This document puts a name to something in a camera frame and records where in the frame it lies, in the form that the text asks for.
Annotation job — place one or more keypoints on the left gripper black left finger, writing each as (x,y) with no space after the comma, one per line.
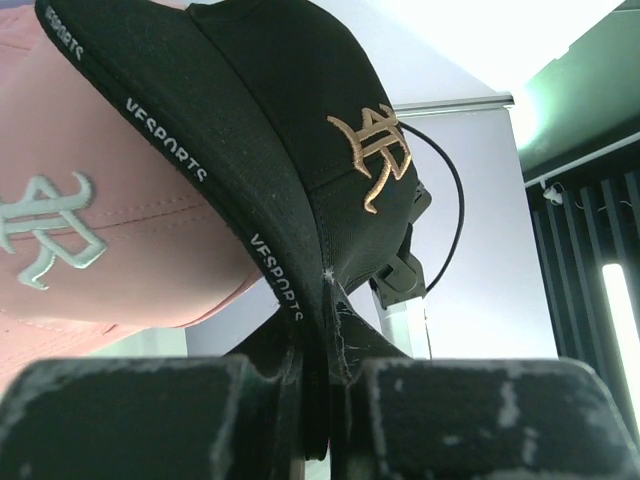
(229,417)

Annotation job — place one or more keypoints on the pink baseball cap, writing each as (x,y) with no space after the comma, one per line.
(101,238)

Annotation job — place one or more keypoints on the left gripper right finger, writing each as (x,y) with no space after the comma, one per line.
(394,417)

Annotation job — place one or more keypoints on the black baseball cap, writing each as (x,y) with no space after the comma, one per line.
(274,112)

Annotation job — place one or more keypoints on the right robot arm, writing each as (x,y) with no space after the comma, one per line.
(400,291)

